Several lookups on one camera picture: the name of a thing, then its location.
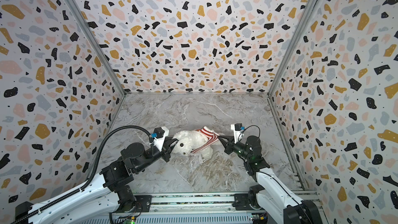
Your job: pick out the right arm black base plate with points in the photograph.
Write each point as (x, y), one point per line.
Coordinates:
(256, 202)

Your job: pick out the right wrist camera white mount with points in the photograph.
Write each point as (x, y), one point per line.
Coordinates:
(238, 130)

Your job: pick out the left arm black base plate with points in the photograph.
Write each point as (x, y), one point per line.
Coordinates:
(139, 204)

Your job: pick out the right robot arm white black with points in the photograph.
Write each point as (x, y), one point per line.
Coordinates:
(270, 193)

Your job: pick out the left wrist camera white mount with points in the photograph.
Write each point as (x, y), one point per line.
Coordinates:
(158, 137)

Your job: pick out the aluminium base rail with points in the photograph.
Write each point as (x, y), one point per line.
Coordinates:
(198, 208)

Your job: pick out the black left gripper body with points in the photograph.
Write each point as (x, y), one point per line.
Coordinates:
(155, 154)

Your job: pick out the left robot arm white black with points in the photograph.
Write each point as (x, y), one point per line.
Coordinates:
(105, 192)

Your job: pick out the red white striped sweater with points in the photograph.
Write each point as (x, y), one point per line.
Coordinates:
(211, 137)

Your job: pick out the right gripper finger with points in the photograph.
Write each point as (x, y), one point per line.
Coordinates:
(226, 137)
(224, 142)

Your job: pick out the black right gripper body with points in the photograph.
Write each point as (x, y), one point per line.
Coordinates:
(229, 143)

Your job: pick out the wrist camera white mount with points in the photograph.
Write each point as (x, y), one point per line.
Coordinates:
(158, 137)
(238, 130)

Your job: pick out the white plush teddy bear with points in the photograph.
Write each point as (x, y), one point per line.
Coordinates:
(190, 140)

